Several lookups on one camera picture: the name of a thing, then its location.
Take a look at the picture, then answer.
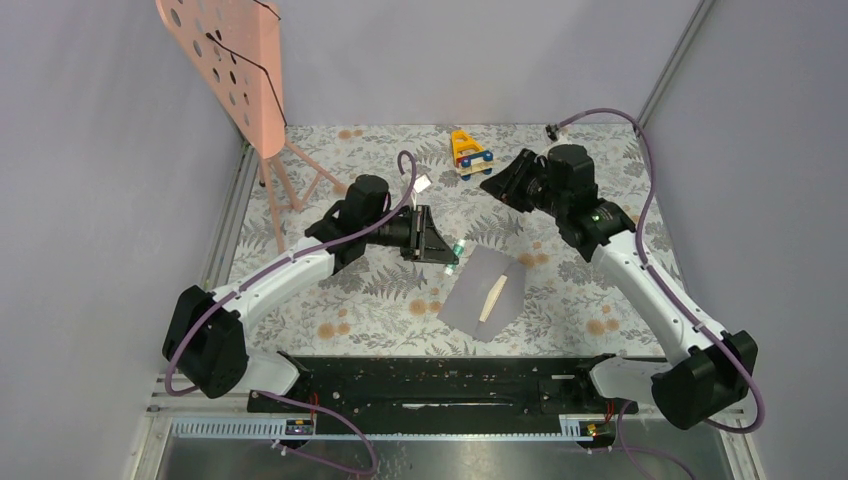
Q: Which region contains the green white glue stick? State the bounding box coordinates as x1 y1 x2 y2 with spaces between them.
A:
444 239 466 276

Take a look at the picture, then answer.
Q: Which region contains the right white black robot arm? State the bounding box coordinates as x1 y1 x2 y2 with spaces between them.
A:
480 144 758 430

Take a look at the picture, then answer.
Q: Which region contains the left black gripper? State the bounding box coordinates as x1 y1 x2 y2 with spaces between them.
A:
364 204 458 265

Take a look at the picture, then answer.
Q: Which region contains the yellow blue toy car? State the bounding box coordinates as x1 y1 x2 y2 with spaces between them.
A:
450 130 494 181

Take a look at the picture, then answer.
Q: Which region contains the floral patterned table mat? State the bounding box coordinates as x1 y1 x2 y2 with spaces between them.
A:
229 125 662 357

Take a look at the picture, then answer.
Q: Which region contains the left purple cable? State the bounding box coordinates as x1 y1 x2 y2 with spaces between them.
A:
164 150 419 477

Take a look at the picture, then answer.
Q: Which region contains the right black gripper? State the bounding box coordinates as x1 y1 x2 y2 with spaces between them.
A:
481 148 568 219

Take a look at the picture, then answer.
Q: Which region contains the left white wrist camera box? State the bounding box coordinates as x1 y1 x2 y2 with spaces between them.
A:
413 175 432 194

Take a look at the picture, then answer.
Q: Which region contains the grey lavender envelope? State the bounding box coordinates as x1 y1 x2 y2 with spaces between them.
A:
437 245 527 342

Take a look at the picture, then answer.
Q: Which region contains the beige lined letter paper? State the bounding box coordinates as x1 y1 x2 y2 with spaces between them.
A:
478 275 508 323

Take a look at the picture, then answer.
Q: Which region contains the black cord on stand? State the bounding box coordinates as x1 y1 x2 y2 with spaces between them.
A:
205 0 289 129

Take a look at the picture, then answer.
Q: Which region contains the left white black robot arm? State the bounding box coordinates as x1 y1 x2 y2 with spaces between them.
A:
162 175 458 411

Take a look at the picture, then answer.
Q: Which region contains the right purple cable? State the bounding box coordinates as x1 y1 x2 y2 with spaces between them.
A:
544 108 768 480

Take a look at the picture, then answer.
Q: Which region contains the pink perforated music stand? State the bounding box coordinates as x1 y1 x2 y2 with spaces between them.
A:
155 0 346 251

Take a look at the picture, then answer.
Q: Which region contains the white slotted cable duct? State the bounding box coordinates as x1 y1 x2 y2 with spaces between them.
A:
170 415 602 442

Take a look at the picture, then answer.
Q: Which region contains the purple cable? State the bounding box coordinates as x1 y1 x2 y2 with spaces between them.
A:
544 108 768 480
164 150 419 477

